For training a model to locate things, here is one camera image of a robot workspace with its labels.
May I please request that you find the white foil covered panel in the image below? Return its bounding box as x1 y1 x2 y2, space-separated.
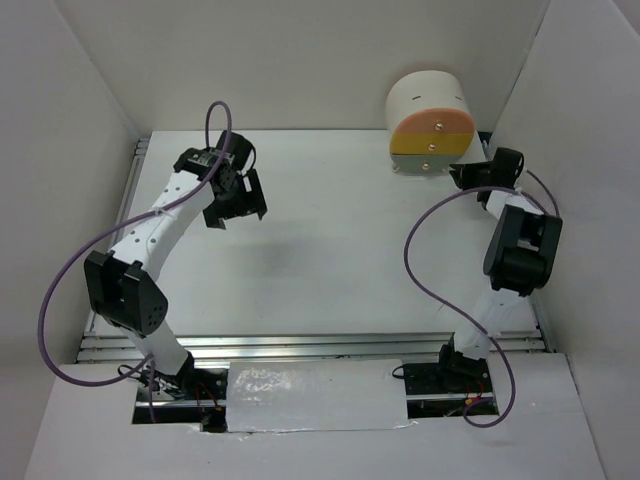
226 359 410 433

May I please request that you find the cream round drawer organizer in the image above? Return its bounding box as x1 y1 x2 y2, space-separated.
385 70 474 159

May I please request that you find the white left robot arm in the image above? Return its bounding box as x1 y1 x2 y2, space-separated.
84 133 267 399

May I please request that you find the orange drawer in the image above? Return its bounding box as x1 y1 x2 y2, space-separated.
391 108 475 134

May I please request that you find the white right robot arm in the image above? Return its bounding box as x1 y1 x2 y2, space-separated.
435 147 563 392

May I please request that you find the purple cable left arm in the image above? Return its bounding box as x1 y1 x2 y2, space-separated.
38 101 234 426

